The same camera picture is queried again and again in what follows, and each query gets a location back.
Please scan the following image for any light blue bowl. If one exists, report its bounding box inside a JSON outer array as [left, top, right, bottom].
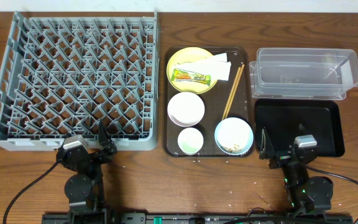
[[214, 118, 254, 156]]

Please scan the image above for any white cup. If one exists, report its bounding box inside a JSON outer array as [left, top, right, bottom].
[[177, 128, 204, 156]]

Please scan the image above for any green snack wrapper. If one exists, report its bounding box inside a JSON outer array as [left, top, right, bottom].
[[170, 68, 211, 86]]

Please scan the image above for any white paper napkin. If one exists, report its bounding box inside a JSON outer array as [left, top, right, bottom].
[[174, 53, 231, 81]]

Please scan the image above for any yellow plate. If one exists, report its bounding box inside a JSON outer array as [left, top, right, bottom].
[[166, 47, 218, 94]]

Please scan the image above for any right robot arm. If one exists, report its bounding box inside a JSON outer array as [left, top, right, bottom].
[[259, 128, 333, 214]]

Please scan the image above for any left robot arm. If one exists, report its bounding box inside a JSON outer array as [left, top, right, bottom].
[[56, 123, 117, 224]]

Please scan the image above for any black waste tray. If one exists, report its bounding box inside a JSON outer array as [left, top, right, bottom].
[[254, 99, 345, 157]]

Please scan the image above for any wooden chopstick left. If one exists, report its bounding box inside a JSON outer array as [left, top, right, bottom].
[[222, 67, 242, 120]]

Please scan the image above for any wooden chopstick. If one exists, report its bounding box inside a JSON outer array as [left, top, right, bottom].
[[224, 63, 246, 121], [222, 67, 242, 120]]

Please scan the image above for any wooden chopstick right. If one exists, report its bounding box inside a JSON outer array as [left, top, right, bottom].
[[224, 63, 246, 121]]

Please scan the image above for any clear plastic bin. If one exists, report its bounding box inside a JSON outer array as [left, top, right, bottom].
[[249, 47, 358, 100]]

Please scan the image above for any grey plastic dish rack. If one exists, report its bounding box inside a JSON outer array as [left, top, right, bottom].
[[0, 12, 160, 151]]

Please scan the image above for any dark brown serving tray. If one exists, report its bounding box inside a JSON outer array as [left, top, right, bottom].
[[162, 46, 254, 158]]

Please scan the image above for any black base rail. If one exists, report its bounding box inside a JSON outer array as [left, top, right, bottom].
[[41, 212, 353, 224]]

